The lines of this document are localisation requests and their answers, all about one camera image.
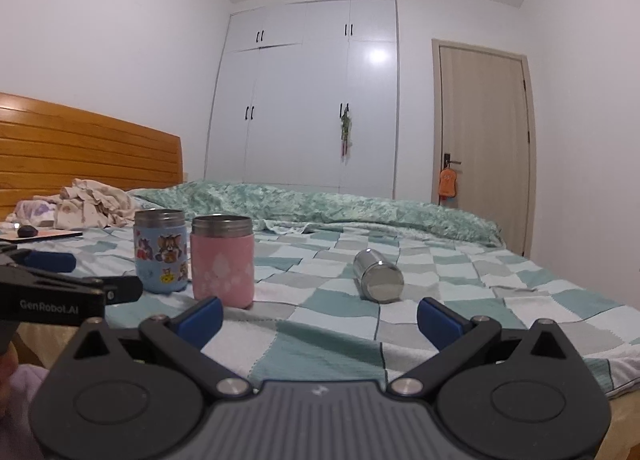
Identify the purple printed cloth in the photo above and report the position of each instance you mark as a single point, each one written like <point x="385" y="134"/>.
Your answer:
<point x="37" y="212"/>

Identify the white wardrobe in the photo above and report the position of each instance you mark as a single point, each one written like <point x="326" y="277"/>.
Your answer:
<point x="310" y="104"/>

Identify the pile of beige clothes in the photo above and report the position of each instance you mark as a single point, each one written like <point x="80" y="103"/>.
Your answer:
<point x="92" y="205"/>

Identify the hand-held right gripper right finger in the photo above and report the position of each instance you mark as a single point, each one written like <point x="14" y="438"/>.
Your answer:
<point x="439" y="322"/>

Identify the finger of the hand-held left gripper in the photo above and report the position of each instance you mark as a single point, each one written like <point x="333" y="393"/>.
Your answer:
<point x="47" y="261"/>
<point x="125" y="289"/>

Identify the pink steel cup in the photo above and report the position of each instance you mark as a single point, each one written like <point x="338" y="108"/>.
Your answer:
<point x="222" y="265"/>

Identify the stainless steel cup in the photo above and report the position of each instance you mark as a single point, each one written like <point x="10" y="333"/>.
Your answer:
<point x="378" y="276"/>

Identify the small black object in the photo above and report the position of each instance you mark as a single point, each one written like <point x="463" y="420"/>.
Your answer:
<point x="27" y="231"/>

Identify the hanging tassel ornament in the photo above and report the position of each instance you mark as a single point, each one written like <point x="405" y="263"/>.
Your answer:
<point x="345" y="132"/>

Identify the wooden headboard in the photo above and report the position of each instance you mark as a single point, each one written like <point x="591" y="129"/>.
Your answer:
<point x="85" y="154"/>

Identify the green patterned quilt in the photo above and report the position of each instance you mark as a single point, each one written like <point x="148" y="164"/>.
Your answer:
<point x="310" y="205"/>

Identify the blue cartoon steel cup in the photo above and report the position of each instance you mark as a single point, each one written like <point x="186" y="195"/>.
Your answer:
<point x="161" y="255"/>

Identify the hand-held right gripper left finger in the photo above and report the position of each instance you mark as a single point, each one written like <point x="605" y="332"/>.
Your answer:
<point x="204" y="321"/>

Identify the orange hanging pouch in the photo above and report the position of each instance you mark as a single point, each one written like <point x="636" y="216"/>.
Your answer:
<point x="447" y="183"/>

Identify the checkered blanket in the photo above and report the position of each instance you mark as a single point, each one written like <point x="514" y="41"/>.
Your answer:
<point x="320" y="290"/>

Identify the beige wooden door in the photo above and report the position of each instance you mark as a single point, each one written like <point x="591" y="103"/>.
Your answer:
<point x="482" y="139"/>

